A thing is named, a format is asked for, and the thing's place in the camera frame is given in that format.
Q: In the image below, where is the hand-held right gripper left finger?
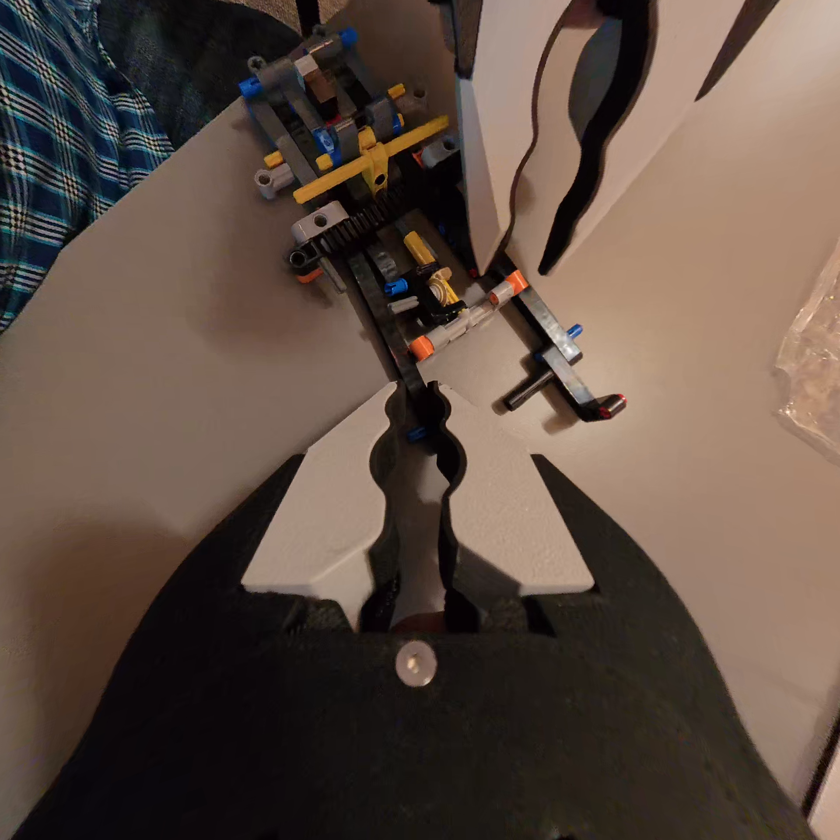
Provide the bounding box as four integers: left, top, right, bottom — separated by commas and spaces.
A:
240, 381, 406, 634

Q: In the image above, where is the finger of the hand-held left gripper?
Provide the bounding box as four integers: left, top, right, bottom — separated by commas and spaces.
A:
455, 0, 577, 278
537, 0, 782, 277

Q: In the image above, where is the black lego technic assembly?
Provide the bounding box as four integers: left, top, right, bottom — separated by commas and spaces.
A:
239, 25, 627, 454

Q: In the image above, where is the clear plastic bag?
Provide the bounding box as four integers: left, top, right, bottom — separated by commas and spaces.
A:
774, 252, 840, 460

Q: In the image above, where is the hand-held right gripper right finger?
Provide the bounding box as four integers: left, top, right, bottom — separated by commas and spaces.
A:
425, 382, 595, 632

